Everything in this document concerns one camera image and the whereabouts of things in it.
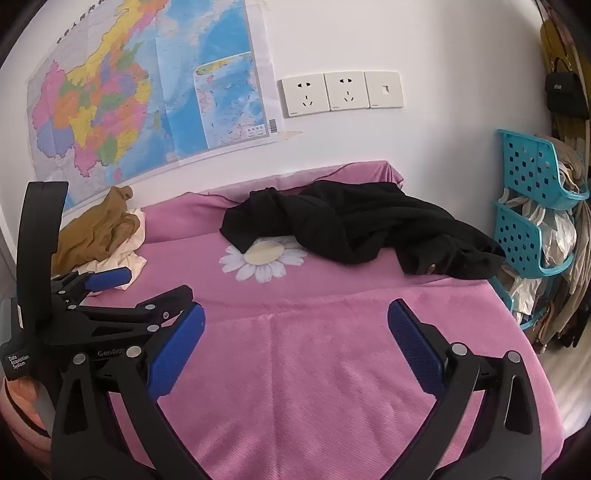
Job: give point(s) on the brown garment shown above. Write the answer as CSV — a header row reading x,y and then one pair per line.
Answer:
x,y
87,235

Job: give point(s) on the white wall socket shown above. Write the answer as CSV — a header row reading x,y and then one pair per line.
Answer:
x,y
346,91
303,96

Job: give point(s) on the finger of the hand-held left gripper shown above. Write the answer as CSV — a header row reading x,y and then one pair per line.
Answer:
x,y
171,300
111,278

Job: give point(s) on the pink printed blanket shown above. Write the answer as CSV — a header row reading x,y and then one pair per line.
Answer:
x,y
300,346

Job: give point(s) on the colourful wall map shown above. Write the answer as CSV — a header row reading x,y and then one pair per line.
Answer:
x,y
138,92

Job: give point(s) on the black handbag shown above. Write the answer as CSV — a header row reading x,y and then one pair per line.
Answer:
x,y
565,90

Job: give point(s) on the person's left forearm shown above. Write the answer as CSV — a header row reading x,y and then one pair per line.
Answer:
x,y
23,415

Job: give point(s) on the blue plastic basket rack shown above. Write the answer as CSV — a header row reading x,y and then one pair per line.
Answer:
x,y
531,166

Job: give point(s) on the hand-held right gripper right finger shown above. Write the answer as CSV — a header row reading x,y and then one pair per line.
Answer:
x,y
415,348

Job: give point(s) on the beige hanging clothes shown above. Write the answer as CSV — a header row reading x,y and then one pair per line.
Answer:
x,y
572,295

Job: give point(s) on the mustard hanging garment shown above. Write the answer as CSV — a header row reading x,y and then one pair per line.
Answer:
x,y
556,39

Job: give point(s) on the clear plastic bag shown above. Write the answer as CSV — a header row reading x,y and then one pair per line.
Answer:
x,y
554,235

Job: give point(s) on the white wall plate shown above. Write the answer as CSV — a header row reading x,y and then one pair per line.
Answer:
x,y
382,88

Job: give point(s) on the cream garment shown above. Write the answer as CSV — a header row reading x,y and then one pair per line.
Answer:
x,y
131,261

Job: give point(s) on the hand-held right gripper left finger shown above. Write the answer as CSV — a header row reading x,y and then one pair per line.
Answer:
x,y
178,353

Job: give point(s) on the black garment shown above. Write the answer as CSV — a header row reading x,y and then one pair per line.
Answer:
x,y
351,221

